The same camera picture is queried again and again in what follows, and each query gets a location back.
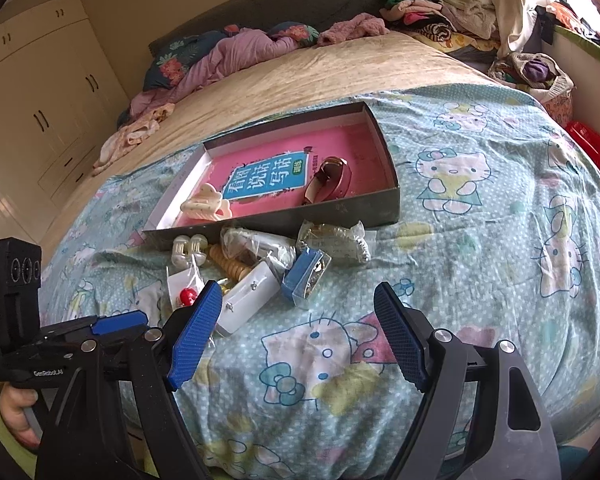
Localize pile of clothes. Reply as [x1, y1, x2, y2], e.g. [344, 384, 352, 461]
[377, 0, 506, 56]

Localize pink fuzzy garment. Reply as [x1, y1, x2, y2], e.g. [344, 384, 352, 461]
[317, 14, 391, 47]

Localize clothes on window seat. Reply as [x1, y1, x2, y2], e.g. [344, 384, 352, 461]
[550, 0, 600, 53]

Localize cream curtain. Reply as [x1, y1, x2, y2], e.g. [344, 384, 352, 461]
[492, 0, 546, 61]

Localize pink book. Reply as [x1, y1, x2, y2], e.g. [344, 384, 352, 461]
[172, 127, 393, 228]

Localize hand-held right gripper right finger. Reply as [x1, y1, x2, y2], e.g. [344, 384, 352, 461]
[373, 282, 563, 480]

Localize clear bag of gold jewelry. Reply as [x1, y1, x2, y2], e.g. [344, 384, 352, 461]
[296, 220, 372, 266]

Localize cartoon cat printed blanket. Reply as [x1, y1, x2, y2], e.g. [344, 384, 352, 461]
[42, 82, 600, 480]

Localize small floral pillow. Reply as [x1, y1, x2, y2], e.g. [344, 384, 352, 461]
[267, 21, 321, 46]

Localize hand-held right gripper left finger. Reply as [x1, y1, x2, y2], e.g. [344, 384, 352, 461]
[35, 280, 223, 480]

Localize grey headboard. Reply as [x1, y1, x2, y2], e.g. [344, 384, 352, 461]
[147, 0, 383, 56]

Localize cream patterned clothing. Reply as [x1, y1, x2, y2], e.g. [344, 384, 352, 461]
[92, 102, 176, 171]

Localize purple quilt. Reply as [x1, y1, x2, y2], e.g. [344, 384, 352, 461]
[130, 25, 306, 116]

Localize beige bed sheet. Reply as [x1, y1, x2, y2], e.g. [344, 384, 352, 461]
[45, 27, 496, 241]

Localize blue jewelry box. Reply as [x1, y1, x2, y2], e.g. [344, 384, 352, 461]
[280, 247, 332, 308]

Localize wooden spiral hair clip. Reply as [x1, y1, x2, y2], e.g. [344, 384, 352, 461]
[209, 244, 253, 283]

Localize grey cardboard box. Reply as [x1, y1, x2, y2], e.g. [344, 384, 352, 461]
[142, 101, 401, 251]

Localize large floral pillow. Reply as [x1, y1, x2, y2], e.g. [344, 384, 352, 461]
[142, 30, 221, 92]

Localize window seat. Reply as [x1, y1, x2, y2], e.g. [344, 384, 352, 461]
[540, 25, 600, 161]

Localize bag of clothes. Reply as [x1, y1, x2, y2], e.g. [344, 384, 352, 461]
[490, 52, 576, 111]

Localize black bag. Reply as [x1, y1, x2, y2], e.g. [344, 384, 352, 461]
[535, 6, 556, 46]

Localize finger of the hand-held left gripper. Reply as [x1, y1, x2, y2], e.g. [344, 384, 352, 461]
[40, 310, 150, 356]

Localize red plastic object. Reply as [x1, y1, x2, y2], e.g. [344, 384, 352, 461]
[565, 121, 600, 173]

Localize cream wardrobe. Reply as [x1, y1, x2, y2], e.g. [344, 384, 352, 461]
[0, 0, 131, 241]

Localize clear plastic bag of toys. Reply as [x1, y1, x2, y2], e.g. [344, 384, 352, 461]
[302, 156, 352, 206]

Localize person's left hand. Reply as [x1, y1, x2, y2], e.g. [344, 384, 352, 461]
[0, 387, 40, 450]

